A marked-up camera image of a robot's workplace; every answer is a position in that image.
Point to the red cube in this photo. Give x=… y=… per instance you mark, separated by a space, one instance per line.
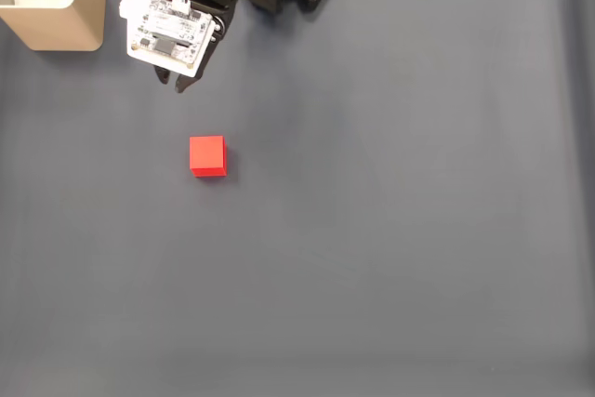
x=207 y=153

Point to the beige box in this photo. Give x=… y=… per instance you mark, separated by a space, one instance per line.
x=60 y=27

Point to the dark blue-grey table mat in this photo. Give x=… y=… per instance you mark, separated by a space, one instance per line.
x=372 y=229

